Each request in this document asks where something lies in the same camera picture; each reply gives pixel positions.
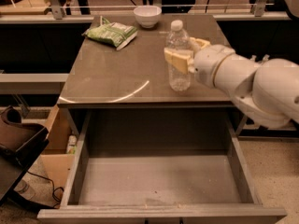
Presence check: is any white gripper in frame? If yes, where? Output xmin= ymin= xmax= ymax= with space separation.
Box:
xmin=164 ymin=37 xmax=235 ymax=88

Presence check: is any clear plastic water bottle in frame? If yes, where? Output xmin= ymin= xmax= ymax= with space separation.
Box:
xmin=165 ymin=20 xmax=191 ymax=91

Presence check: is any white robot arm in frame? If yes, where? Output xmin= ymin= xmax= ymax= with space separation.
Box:
xmin=164 ymin=38 xmax=299 ymax=128

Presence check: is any clear pump bottle left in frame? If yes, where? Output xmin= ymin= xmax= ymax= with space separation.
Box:
xmin=250 ymin=55 xmax=256 ymax=62

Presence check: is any clear pump bottle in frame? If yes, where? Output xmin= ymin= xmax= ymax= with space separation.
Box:
xmin=263 ymin=54 xmax=270 ymax=62
xmin=250 ymin=55 xmax=256 ymax=62

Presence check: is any clear pump bottle right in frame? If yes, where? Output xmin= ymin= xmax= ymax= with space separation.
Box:
xmin=263 ymin=54 xmax=270 ymax=62

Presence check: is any grey drawer cabinet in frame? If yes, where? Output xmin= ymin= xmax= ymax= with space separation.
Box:
xmin=56 ymin=13 xmax=263 ymax=137

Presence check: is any open grey top drawer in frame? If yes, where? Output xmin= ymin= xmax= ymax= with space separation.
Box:
xmin=38 ymin=108 xmax=286 ymax=224

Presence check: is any white ceramic bowl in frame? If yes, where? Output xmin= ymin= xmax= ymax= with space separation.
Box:
xmin=134 ymin=6 xmax=162 ymax=28

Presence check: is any green snack bag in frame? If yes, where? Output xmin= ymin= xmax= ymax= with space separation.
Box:
xmin=82 ymin=16 xmax=138 ymax=50

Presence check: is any black metal stand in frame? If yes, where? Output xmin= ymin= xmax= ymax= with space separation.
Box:
xmin=235 ymin=117 xmax=299 ymax=138

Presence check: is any cardboard box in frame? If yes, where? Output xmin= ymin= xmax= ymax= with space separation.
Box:
xmin=41 ymin=105 xmax=74 ymax=187

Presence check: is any dark brown chair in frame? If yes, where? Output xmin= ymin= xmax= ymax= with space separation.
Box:
xmin=0 ymin=106 xmax=49 ymax=207

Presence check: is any metal railing frame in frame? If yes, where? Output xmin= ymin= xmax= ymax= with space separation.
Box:
xmin=0 ymin=0 xmax=289 ymax=21

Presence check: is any grey shelf rail left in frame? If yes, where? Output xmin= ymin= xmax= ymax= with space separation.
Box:
xmin=0 ymin=73 xmax=68 ymax=94

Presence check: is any black floor cable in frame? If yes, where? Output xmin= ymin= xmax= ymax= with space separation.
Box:
xmin=26 ymin=170 xmax=64 ymax=209

